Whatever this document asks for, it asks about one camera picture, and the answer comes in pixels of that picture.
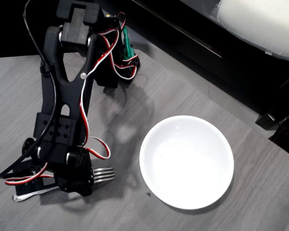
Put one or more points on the white cushion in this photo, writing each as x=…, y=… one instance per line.
x=260, y=21

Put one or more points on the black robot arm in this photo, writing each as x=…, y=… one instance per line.
x=69, y=89

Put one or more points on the dark furniture frame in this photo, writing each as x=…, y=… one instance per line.
x=207, y=29

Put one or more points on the black box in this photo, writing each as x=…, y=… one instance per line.
x=265, y=120

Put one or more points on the white round plate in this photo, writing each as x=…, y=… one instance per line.
x=186, y=163

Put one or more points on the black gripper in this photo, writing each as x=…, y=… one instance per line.
x=73, y=184

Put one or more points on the green circuit board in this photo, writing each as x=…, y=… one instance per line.
x=127, y=45

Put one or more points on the black round knob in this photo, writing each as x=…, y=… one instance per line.
x=27, y=145

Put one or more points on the black bulky object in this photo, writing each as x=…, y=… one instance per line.
x=286, y=142

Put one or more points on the metal fork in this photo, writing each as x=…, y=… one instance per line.
x=103, y=174

